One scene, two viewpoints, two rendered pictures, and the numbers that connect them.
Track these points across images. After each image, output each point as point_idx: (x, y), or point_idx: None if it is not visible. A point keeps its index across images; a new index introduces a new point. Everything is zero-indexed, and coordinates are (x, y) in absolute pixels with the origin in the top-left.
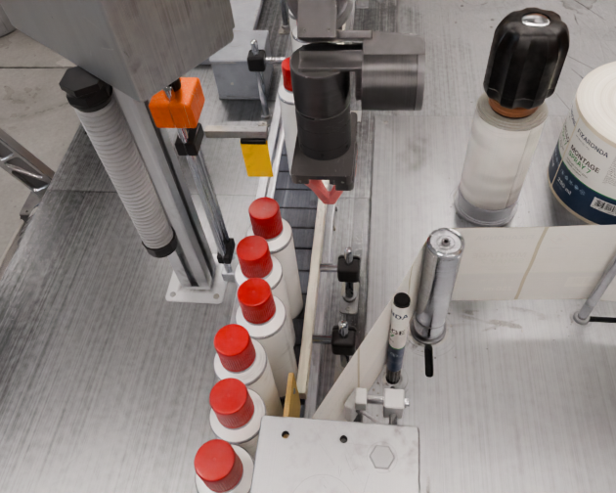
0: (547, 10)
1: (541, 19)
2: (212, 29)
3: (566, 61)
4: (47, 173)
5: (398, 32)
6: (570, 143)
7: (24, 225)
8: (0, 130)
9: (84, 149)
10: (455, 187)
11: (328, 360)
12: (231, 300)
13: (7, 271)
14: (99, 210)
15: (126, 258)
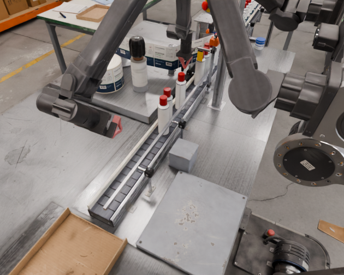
0: (131, 39)
1: (135, 37)
2: None
3: (64, 127)
4: (298, 273)
5: (172, 24)
6: (120, 71)
7: (307, 258)
8: (328, 273)
9: (254, 154)
10: (143, 93)
11: None
12: (209, 98)
13: (272, 121)
14: (245, 129)
15: (236, 114)
